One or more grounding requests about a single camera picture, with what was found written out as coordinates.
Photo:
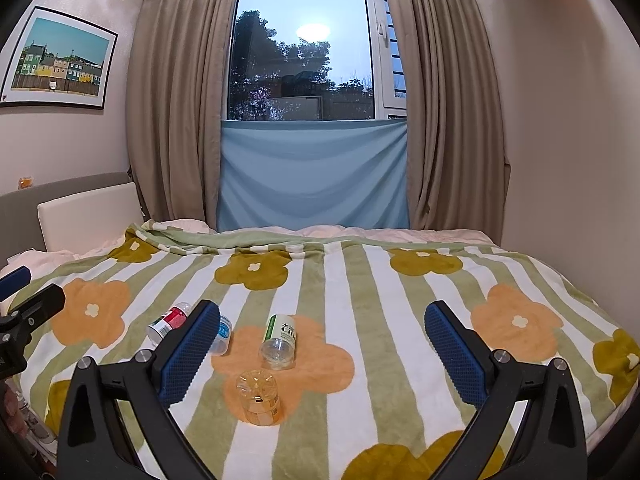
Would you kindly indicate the white framed window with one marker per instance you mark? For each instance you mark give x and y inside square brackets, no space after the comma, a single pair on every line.
[305,55]

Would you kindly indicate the grey bed headboard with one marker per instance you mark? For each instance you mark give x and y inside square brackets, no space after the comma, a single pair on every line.
[20,220]

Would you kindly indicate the beige curtain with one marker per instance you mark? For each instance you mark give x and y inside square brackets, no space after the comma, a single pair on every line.
[450,110]
[175,110]

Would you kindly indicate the amber transparent cup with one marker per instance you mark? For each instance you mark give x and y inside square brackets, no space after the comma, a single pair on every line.
[259,397]

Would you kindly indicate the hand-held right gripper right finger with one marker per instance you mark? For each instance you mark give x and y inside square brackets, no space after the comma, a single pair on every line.
[455,350]

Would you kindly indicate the light blue cloth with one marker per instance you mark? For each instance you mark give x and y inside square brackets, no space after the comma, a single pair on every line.
[312,175]

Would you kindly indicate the clear cup with red label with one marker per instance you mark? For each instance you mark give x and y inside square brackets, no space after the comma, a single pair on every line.
[167,324]

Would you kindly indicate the white pillow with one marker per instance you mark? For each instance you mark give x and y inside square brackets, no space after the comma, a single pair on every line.
[87,215]

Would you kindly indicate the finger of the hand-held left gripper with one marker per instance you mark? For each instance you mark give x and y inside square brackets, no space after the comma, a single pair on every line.
[42,302]
[15,280]

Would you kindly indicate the small orange object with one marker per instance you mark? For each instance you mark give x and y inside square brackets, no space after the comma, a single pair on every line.
[25,182]

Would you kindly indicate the floral striped blanket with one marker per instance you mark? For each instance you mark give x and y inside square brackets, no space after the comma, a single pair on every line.
[360,310]

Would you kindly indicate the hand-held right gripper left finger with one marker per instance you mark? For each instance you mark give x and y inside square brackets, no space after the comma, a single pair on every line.
[192,347]

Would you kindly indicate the clear cup with green label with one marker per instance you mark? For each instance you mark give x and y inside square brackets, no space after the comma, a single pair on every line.
[281,340]

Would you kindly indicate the framed picture of houses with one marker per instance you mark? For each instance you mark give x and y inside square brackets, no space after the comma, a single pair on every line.
[60,60]

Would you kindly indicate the clear cup with blue label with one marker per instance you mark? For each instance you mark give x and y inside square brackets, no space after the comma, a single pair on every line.
[224,335]

